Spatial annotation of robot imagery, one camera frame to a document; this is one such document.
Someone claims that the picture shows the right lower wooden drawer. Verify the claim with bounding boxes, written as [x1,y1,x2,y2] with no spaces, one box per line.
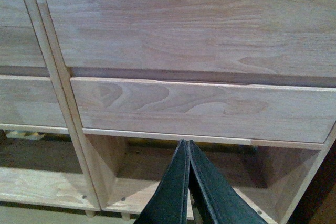
[71,77,335,143]

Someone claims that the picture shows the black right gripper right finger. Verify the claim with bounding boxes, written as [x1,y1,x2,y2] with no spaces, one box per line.
[187,140,265,223]

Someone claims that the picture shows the wooden shelf unit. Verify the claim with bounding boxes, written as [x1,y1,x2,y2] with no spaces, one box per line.
[35,0,335,223]
[1,0,100,217]

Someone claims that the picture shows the left upper wooden drawer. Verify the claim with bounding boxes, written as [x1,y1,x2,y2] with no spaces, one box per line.
[1,0,45,67]

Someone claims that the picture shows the right upper wooden drawer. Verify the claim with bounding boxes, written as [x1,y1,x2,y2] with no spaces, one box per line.
[47,0,335,77]

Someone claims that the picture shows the right wooden shelf unit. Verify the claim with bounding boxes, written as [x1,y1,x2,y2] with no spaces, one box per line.
[35,0,335,223]

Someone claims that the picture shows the left lower wooden drawer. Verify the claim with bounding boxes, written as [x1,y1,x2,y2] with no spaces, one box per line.
[1,75,66,127]

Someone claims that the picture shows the wooden drawer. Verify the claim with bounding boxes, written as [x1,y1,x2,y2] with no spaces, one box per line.
[1,0,45,67]
[71,77,335,143]
[47,0,335,77]
[1,75,66,127]

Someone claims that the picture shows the left wooden shelf unit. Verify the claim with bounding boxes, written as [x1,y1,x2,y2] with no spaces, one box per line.
[1,0,100,217]

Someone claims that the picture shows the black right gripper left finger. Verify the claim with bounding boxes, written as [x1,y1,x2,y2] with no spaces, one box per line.
[135,140,190,224]

